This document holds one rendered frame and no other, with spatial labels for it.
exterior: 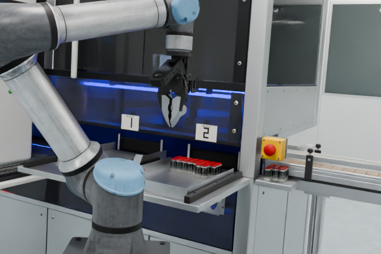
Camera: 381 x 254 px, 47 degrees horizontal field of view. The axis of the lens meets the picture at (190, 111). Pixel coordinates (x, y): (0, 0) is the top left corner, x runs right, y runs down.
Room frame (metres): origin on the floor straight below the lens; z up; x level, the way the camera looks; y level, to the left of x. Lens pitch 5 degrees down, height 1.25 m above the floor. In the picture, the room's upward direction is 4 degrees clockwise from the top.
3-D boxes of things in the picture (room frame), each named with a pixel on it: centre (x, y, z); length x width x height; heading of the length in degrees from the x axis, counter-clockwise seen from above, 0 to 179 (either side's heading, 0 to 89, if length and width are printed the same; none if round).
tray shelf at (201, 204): (1.55, 0.16, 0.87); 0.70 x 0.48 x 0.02; 63
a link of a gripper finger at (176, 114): (1.25, 0.03, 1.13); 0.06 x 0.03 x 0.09; 152
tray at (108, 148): (1.69, 0.28, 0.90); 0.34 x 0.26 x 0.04; 153
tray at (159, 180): (1.43, 0.03, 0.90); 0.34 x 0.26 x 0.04; 152
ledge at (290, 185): (1.55, -0.33, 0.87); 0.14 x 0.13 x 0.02; 153
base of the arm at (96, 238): (1.01, 0.15, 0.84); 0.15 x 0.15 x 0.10
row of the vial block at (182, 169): (1.53, -0.02, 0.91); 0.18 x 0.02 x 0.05; 62
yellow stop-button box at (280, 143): (1.52, -0.30, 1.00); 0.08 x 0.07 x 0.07; 153
